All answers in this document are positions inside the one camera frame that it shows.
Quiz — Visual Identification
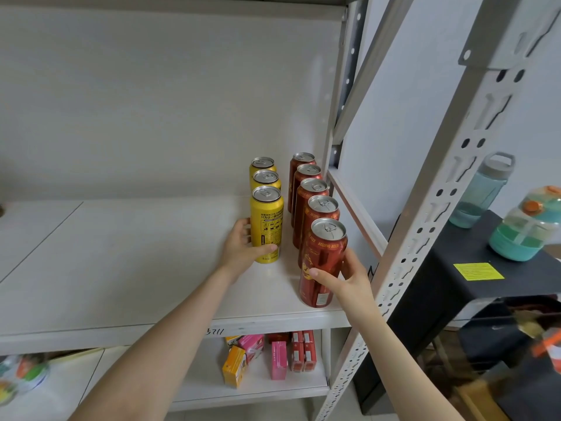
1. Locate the person's left hand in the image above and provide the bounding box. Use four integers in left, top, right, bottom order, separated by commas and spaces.
218, 218, 278, 283

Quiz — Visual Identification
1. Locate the person's right hand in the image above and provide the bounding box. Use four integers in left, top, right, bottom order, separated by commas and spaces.
309, 247, 377, 326

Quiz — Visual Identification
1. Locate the red drink can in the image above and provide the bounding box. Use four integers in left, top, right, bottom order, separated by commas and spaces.
290, 164, 323, 229
298, 194, 341, 269
299, 217, 349, 309
292, 178, 330, 250
288, 152, 316, 214

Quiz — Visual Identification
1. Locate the yellow drink can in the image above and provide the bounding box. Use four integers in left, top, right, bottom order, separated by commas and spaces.
251, 169, 282, 191
250, 185, 285, 264
249, 156, 278, 176

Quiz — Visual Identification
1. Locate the person's right forearm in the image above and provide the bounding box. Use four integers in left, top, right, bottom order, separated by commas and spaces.
346, 309, 466, 421

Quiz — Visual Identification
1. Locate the person's left forearm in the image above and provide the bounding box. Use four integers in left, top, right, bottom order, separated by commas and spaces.
67, 264, 239, 421

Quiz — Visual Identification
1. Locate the red white carton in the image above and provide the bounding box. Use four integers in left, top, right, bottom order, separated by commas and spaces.
291, 331, 306, 372
303, 330, 317, 372

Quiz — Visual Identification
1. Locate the pink carton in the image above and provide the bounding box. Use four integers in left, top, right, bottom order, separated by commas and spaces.
238, 335, 265, 365
270, 340, 288, 381

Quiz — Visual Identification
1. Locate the black cabinet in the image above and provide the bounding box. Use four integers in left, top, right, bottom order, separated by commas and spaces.
352, 210, 561, 415

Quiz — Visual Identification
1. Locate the yellow orange carton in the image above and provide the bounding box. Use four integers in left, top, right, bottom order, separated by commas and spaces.
222, 346, 248, 389

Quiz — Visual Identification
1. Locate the grey metal shelving rack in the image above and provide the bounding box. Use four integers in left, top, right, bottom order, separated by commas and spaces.
0, 0, 561, 421

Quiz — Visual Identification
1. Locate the yellow paper label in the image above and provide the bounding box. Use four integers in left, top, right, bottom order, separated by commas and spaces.
453, 262, 505, 282

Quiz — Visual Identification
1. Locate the teal bottle with grey lid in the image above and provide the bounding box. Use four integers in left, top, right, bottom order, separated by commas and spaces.
448, 151, 516, 229

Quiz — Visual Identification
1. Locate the clear plastic storage box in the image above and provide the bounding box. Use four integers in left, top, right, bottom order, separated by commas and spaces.
431, 295, 561, 421

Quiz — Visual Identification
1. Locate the green bottle with orange lid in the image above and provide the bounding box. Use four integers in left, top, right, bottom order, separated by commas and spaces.
488, 185, 561, 263

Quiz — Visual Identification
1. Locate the orange white item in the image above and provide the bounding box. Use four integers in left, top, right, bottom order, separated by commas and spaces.
531, 328, 561, 374

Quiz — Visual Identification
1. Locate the colourful snack bag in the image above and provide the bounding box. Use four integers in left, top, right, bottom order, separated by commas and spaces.
0, 352, 50, 406

